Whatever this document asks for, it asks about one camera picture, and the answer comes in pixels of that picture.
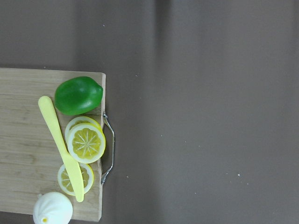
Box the top lemon slice stack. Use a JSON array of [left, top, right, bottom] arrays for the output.
[[66, 123, 106, 164]]

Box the lower lemon slice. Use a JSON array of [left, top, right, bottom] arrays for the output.
[[64, 116, 101, 139]]

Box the green lime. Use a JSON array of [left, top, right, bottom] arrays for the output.
[[54, 77, 104, 115]]

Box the yellow plastic knife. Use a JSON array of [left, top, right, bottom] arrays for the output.
[[38, 96, 84, 202]]

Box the lemon slice under knife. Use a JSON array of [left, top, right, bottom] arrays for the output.
[[57, 163, 94, 196]]

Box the bamboo cutting board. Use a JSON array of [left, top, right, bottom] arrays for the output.
[[0, 68, 106, 214]]

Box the white garlic bulb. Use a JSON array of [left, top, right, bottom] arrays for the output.
[[33, 192, 73, 224]]

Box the metal cutting board handle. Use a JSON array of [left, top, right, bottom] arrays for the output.
[[100, 112, 115, 185]]

